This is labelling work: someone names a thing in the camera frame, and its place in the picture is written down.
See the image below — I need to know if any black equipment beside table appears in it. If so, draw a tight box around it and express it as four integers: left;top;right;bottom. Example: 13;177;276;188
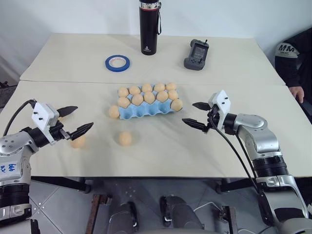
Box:
0;79;12;109

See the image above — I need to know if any black thermos bottle with strap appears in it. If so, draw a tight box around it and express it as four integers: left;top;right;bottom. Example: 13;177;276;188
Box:
138;0;162;56

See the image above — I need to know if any person's bare hand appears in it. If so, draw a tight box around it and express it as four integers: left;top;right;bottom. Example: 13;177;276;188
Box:
289;85;305;104

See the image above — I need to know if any white floor cable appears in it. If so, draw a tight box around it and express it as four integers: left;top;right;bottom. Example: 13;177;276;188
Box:
194;201;221;215

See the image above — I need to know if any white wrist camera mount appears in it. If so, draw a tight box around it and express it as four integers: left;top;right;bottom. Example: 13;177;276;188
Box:
207;89;232;131
31;102;60;145

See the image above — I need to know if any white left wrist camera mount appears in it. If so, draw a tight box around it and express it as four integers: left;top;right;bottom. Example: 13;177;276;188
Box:
31;102;60;145

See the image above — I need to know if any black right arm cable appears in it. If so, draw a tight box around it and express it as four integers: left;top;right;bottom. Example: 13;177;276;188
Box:
211;119;272;226
234;133;259;182

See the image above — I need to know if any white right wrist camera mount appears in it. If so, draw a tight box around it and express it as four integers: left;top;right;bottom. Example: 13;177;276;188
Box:
207;89;232;131

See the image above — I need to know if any black table leg bar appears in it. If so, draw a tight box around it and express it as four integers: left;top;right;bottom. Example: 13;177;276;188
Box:
31;176;92;195
215;178;257;195

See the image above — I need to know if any small black floor bracket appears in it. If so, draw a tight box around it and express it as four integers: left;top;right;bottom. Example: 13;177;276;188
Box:
29;218;41;234

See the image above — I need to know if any grey handheld controller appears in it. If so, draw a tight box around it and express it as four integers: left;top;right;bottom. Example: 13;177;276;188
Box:
183;38;210;71

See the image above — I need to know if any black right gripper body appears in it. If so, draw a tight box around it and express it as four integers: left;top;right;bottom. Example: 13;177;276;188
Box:
203;104;221;134

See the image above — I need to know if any blue tape roll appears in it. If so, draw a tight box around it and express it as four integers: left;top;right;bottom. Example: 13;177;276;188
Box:
105;55;132;73

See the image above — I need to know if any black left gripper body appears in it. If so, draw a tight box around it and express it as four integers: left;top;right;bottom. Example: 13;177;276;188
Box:
49;120;73;143

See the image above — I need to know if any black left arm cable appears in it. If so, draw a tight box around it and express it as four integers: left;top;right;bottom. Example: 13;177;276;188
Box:
1;99;38;137

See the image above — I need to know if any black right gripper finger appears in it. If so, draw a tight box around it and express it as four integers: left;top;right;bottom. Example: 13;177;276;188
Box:
192;101;211;111
181;118;208;133

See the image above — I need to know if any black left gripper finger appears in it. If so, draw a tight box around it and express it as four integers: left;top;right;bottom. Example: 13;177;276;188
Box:
58;105;79;117
69;122;95;141

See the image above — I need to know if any dark rounded grey shape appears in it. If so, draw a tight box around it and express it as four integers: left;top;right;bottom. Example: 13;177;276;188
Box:
109;201;138;234
159;195;204;234

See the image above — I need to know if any blue egg tray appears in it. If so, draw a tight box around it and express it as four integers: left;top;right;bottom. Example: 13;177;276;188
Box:
117;84;184;121

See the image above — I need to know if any rusty brown metal bar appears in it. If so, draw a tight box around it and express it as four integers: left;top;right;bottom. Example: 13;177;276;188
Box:
222;206;239;234
90;194;109;234

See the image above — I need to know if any person's black jacket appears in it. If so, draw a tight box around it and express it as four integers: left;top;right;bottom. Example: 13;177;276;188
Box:
274;27;312;88

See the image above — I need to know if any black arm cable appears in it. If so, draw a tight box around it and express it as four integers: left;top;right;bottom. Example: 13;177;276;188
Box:
1;99;38;137
211;119;272;226
234;133;259;182

